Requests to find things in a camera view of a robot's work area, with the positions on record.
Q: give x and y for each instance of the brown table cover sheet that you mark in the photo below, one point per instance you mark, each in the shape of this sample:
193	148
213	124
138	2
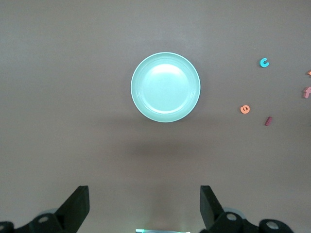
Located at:
73	72

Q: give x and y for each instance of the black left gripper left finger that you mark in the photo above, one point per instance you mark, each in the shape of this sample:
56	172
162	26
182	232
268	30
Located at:
76	208

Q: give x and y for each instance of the orange foam letter e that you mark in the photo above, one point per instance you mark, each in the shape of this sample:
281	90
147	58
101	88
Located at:
245	109

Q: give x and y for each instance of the dark red foam letter i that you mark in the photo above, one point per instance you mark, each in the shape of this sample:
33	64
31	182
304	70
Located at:
268	121

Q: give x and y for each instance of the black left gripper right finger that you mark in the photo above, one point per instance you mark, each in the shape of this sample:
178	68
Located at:
209	208

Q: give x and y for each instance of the teal foam letter c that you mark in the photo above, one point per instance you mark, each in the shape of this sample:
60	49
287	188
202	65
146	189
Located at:
262	63

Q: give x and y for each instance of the red foam letter f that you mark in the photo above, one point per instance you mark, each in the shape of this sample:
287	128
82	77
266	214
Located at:
307	92

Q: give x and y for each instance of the light green plate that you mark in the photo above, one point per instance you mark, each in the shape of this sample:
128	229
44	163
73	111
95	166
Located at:
165	87

